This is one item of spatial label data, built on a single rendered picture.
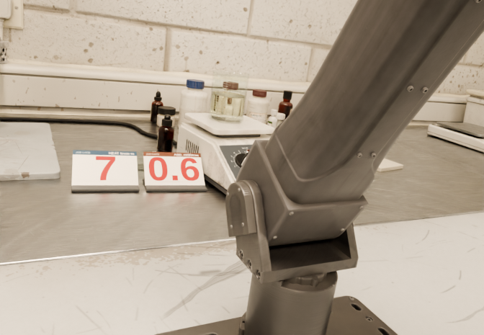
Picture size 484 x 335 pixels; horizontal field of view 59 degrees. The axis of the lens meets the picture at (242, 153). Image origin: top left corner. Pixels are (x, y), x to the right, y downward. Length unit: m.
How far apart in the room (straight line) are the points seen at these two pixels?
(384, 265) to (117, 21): 0.83
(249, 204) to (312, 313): 0.09
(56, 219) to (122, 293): 0.17
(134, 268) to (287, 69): 0.95
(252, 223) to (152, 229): 0.25
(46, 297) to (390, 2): 0.34
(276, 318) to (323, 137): 0.13
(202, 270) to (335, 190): 0.21
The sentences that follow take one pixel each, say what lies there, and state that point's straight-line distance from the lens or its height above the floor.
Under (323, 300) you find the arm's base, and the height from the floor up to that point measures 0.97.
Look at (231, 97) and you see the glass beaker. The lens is 0.70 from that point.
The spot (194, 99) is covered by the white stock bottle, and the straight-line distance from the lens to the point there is 0.99.
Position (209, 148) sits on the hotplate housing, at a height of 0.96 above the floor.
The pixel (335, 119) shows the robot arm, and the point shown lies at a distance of 0.25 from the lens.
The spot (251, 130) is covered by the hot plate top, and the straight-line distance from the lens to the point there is 0.69.
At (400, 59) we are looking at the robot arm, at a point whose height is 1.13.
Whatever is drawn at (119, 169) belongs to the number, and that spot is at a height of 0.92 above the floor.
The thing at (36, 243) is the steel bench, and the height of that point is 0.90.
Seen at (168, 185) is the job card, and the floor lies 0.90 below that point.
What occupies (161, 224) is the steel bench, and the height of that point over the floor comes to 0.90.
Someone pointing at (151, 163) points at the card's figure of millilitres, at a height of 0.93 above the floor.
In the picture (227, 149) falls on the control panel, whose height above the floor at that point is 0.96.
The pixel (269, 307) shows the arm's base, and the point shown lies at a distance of 0.32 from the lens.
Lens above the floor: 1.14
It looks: 16 degrees down
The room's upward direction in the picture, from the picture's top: 8 degrees clockwise
